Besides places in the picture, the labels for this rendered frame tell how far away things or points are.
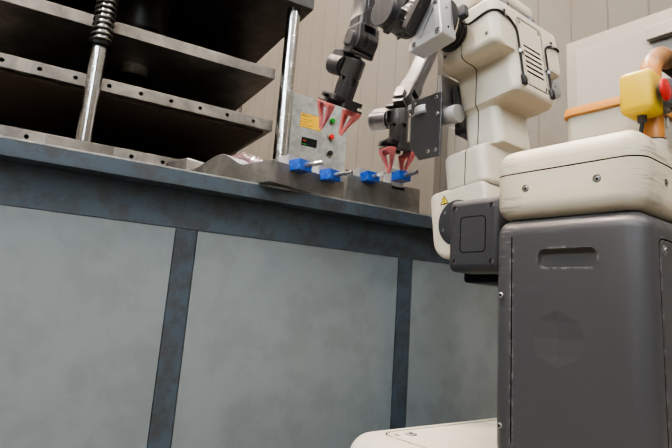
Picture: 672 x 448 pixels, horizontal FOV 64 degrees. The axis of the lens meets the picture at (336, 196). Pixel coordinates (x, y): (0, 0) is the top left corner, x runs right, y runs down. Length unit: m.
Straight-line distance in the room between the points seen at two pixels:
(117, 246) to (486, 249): 0.78
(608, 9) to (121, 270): 3.08
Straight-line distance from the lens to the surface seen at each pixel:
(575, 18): 3.74
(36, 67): 2.21
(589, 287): 0.88
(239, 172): 1.38
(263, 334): 1.36
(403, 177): 1.59
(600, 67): 3.46
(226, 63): 2.40
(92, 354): 1.27
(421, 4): 1.29
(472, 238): 1.09
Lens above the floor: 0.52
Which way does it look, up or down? 12 degrees up
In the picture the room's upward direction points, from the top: 4 degrees clockwise
